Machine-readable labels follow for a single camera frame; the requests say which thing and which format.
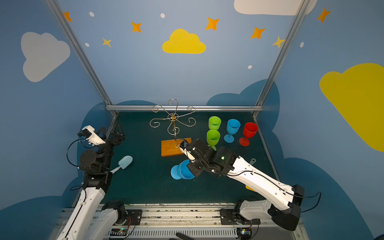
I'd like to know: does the blue wine glass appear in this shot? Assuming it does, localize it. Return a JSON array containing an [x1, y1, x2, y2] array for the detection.
[[224, 119, 241, 143], [171, 160, 195, 180]]

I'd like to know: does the light green wine glass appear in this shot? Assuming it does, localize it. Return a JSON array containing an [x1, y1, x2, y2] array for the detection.
[[209, 116, 222, 131]]

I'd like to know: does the blue wine glass front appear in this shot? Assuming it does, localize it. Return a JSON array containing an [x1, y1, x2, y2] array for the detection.
[[224, 119, 241, 143]]

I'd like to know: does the red wine glass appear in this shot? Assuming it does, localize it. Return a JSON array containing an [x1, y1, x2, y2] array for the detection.
[[239, 122, 259, 147]]

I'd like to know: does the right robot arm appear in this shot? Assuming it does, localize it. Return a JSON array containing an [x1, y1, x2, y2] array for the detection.
[[180, 139, 305, 231]]

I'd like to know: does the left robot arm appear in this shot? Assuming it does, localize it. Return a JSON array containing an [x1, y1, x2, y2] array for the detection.
[[58, 122, 129, 240]]

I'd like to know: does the wooden rack base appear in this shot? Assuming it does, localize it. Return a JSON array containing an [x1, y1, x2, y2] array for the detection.
[[161, 138, 192, 157]]

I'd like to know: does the light blue spatula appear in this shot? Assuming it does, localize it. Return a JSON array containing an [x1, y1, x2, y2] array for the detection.
[[110, 156, 133, 174]]

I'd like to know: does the yellow plastic piece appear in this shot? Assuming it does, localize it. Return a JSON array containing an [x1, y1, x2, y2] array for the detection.
[[246, 186, 256, 192]]

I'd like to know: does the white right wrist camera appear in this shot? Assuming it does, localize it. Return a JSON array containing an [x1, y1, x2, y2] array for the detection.
[[179, 141, 195, 163]]

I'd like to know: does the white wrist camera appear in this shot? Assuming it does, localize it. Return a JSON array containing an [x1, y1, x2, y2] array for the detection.
[[78, 125, 106, 146], [179, 141, 195, 163]]

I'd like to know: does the aluminium frame rail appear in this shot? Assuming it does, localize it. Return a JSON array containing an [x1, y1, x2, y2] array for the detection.
[[106, 105, 263, 112]]

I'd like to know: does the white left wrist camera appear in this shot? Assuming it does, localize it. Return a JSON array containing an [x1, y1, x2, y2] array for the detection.
[[78, 125, 106, 146]]

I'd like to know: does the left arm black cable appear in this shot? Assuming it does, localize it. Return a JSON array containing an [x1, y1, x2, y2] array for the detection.
[[65, 137, 91, 168]]

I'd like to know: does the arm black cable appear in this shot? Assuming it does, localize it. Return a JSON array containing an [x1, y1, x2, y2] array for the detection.
[[65, 137, 91, 168], [227, 170, 322, 214]]

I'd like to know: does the gold wire glass rack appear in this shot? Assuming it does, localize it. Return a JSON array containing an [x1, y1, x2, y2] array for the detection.
[[150, 99, 197, 140]]

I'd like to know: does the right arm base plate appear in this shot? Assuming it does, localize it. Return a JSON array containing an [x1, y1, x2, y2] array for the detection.
[[219, 209, 261, 225]]

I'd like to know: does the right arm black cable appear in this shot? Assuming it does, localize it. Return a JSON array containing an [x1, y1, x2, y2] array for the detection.
[[227, 170, 322, 214]]

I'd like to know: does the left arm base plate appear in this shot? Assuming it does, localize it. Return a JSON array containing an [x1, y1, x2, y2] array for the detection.
[[115, 210, 143, 226]]

